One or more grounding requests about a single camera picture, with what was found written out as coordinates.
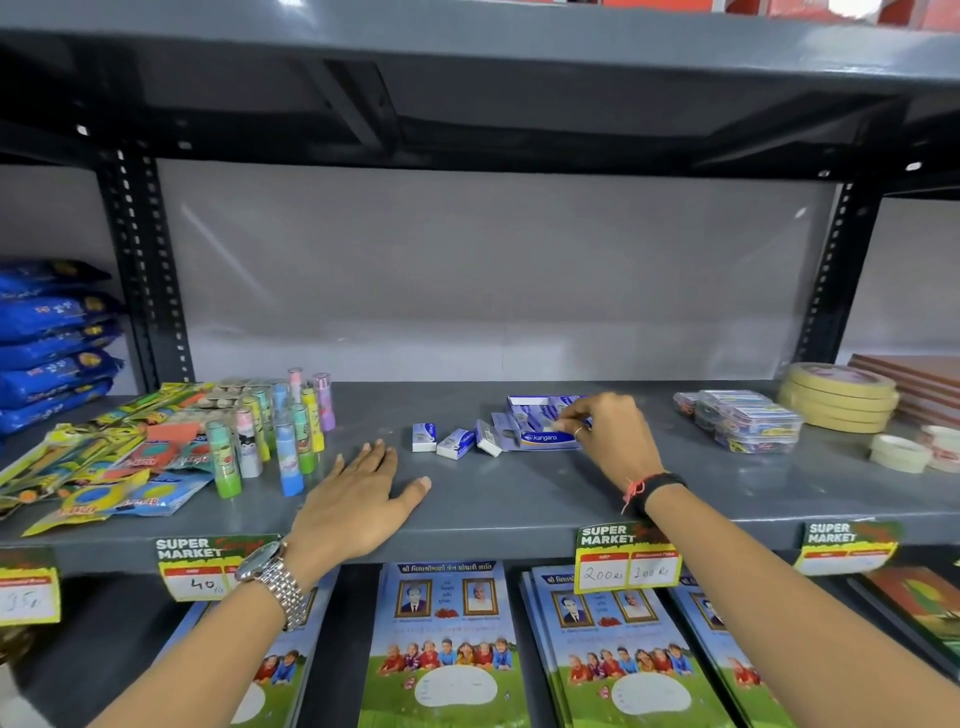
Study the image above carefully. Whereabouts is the stack of clear plastic packs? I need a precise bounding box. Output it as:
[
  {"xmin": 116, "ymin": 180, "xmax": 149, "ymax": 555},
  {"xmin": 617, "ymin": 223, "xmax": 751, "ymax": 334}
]
[{"xmin": 672, "ymin": 389, "xmax": 804, "ymax": 456}]

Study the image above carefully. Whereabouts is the grey metal shelf rack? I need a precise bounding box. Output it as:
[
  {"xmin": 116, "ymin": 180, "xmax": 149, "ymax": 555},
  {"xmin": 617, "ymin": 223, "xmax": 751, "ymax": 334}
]
[{"xmin": 0, "ymin": 0, "xmax": 960, "ymax": 728}]

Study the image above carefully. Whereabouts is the red box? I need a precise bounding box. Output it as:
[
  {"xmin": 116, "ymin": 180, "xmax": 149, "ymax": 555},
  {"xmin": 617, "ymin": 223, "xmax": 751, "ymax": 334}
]
[{"xmin": 600, "ymin": 0, "xmax": 960, "ymax": 33}]

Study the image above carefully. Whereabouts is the pile of colourful flat packets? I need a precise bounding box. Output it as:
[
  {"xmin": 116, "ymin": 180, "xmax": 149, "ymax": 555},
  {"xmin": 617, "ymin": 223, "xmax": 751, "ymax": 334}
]
[{"xmin": 0, "ymin": 381, "xmax": 220, "ymax": 538}]

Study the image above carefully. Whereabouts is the black wristband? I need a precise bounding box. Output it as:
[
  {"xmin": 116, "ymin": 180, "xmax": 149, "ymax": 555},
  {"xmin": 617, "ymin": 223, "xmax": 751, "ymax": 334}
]
[{"xmin": 636, "ymin": 472, "xmax": 689, "ymax": 521}]

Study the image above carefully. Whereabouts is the shelf price label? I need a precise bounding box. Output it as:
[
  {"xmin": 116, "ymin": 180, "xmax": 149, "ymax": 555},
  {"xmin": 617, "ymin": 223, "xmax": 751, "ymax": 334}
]
[
  {"xmin": 0, "ymin": 546, "xmax": 63, "ymax": 628},
  {"xmin": 573, "ymin": 522, "xmax": 683, "ymax": 596},
  {"xmin": 794, "ymin": 519, "xmax": 902, "ymax": 578},
  {"xmin": 155, "ymin": 534, "xmax": 284, "ymax": 603}
]

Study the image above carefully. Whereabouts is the person's left hand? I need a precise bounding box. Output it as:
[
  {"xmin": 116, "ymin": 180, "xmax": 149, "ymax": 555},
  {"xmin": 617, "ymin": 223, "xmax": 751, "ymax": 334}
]
[{"xmin": 283, "ymin": 440, "xmax": 434, "ymax": 591}]

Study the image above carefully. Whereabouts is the red thread bracelet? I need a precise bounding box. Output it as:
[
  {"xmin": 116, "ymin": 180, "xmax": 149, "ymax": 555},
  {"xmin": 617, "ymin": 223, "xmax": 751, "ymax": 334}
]
[{"xmin": 621, "ymin": 474, "xmax": 667, "ymax": 516}]

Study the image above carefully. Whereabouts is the silver metal wristwatch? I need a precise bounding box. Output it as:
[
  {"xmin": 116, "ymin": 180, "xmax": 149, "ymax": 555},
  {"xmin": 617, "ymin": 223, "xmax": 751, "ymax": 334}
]
[{"xmin": 234, "ymin": 538, "xmax": 310, "ymax": 633}]

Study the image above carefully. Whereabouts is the notebook with children cover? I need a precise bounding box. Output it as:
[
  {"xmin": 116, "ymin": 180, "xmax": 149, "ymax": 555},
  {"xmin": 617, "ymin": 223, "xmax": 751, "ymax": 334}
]
[
  {"xmin": 357, "ymin": 561, "xmax": 533, "ymax": 728},
  {"xmin": 153, "ymin": 566, "xmax": 341, "ymax": 728},
  {"xmin": 519, "ymin": 565, "xmax": 737, "ymax": 728},
  {"xmin": 666, "ymin": 570, "xmax": 798, "ymax": 728}
]

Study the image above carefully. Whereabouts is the group of pastel glue sticks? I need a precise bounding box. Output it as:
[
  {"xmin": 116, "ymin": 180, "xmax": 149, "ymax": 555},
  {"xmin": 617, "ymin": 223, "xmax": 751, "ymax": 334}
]
[{"xmin": 206, "ymin": 367, "xmax": 337, "ymax": 501}]

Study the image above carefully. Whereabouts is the stack of beige tape rolls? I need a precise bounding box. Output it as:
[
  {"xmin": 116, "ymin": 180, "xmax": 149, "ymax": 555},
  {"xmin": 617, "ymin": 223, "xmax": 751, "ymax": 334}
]
[{"xmin": 777, "ymin": 362, "xmax": 900, "ymax": 435}]

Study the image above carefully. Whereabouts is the small white tape roll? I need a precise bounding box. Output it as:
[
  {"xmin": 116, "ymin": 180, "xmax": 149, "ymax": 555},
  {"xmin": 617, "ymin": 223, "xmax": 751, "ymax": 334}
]
[
  {"xmin": 869, "ymin": 434, "xmax": 934, "ymax": 475},
  {"xmin": 918, "ymin": 424, "xmax": 960, "ymax": 474}
]

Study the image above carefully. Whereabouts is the person's right hand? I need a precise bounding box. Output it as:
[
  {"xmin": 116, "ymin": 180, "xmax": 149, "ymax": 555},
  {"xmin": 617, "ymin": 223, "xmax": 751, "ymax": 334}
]
[{"xmin": 553, "ymin": 392, "xmax": 665, "ymax": 492}]

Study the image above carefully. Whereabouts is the dark cover book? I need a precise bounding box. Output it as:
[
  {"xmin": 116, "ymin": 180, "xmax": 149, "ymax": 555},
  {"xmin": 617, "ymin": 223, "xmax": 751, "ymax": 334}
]
[{"xmin": 846, "ymin": 557, "xmax": 960, "ymax": 680}]

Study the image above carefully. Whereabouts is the person's left forearm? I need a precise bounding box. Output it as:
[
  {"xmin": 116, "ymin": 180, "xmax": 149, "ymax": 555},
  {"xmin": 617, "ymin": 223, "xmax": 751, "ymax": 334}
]
[{"xmin": 88, "ymin": 558, "xmax": 316, "ymax": 728}]

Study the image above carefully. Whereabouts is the blue plastic packet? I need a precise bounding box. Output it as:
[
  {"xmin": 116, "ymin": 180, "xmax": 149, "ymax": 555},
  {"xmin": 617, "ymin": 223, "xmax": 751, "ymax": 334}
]
[
  {"xmin": 0, "ymin": 258, "xmax": 112, "ymax": 300},
  {"xmin": 0, "ymin": 381, "xmax": 115, "ymax": 438},
  {"xmin": 0, "ymin": 292, "xmax": 125, "ymax": 342},
  {"xmin": 0, "ymin": 322, "xmax": 123, "ymax": 372},
  {"xmin": 0, "ymin": 351, "xmax": 125, "ymax": 410}
]

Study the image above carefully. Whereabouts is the person's right forearm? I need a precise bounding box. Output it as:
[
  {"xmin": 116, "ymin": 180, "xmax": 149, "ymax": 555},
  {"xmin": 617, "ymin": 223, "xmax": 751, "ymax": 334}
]
[{"xmin": 643, "ymin": 483, "xmax": 960, "ymax": 728}]

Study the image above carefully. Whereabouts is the open blue staple carton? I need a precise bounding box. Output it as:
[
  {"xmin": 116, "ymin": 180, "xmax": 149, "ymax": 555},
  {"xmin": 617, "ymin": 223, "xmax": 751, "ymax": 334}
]
[{"xmin": 491, "ymin": 395, "xmax": 594, "ymax": 453}]

